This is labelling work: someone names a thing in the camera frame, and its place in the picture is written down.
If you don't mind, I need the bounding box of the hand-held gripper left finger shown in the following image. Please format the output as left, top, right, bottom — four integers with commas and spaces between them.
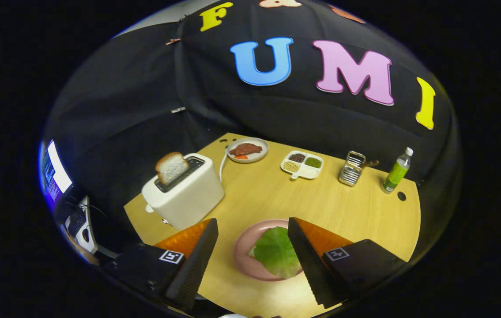
102, 218, 219, 312

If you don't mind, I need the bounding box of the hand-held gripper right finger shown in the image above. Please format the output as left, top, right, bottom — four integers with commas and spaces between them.
287, 216, 408, 310

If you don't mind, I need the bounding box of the green lettuce leaf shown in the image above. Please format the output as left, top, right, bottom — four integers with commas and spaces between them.
249, 227, 304, 279

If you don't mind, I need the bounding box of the white bread slice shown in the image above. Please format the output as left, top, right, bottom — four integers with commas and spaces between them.
155, 152, 190, 186

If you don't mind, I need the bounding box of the pink round plate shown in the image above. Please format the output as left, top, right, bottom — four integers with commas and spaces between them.
233, 219, 306, 282

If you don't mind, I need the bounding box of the white toaster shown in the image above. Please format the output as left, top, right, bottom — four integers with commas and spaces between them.
141, 153, 226, 231

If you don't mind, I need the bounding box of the white divided bean tray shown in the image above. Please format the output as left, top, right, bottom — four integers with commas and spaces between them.
280, 150, 324, 180

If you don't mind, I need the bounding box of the white curved object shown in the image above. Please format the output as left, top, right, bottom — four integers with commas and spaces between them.
75, 196, 99, 255

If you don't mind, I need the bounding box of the beige oval plate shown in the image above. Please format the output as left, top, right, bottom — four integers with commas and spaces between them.
226, 137, 269, 164

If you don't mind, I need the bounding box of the green label plastic bottle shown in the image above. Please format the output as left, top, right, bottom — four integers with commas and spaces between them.
381, 147, 414, 194

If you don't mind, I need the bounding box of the red meat slice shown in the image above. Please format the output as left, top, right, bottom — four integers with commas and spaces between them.
229, 143, 263, 158

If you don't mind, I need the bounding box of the computer monitor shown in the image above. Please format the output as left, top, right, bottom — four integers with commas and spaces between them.
38, 139, 73, 212

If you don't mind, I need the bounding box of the metal wire utensil holder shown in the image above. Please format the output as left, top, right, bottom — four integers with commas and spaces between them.
338, 151, 366, 187

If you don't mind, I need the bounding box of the white toaster cable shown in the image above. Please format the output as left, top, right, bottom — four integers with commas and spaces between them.
219, 150, 230, 182

